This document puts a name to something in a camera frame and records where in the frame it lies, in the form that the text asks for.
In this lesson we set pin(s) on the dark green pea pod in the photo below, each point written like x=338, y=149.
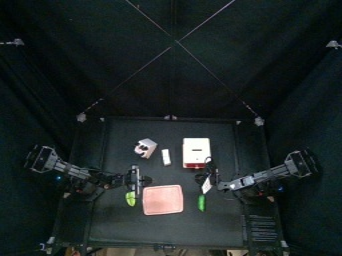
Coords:
x=202, y=202

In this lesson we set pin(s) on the light green toy vegetable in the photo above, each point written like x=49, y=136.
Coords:
x=130, y=199

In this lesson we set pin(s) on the small white bar block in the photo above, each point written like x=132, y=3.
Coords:
x=166, y=157

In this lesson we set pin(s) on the white box red base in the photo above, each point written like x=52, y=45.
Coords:
x=196, y=151

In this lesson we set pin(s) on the white paper tag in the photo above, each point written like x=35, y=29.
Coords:
x=206, y=185

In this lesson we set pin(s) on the pink cutting board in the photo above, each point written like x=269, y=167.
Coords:
x=163, y=199

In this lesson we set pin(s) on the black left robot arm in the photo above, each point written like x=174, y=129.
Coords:
x=67, y=167

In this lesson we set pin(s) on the white cube toy dark dots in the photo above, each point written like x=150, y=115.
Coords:
x=146, y=147

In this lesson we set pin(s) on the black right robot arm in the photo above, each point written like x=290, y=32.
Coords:
x=271, y=173

